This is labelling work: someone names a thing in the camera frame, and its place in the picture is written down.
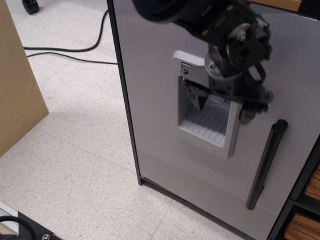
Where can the grey ice dispenser panel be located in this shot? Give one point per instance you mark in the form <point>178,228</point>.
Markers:
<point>214,128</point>

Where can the black caster wheel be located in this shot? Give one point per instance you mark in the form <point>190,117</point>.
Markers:
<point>30,6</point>

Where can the dark grey fridge cabinet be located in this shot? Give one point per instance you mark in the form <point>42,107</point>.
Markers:
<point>222,99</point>

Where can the orange folders on shelf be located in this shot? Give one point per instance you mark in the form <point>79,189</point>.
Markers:
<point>305,224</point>

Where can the grey toy fridge door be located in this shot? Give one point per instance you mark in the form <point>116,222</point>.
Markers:
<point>242,174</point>

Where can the light wooden board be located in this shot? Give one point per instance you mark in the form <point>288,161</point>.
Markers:
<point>22,105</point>

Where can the wooden board top right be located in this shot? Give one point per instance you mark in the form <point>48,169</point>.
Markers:
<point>291,5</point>

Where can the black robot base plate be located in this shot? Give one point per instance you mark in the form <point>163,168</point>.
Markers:
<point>40,231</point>

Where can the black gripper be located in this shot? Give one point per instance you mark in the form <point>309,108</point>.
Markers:
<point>205,80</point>

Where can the black fridge door handle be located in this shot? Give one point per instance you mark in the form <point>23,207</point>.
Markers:
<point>274,138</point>

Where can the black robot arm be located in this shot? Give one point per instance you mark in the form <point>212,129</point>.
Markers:
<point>238,41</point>

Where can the dark shelf unit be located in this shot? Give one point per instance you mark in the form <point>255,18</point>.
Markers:
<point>297,201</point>

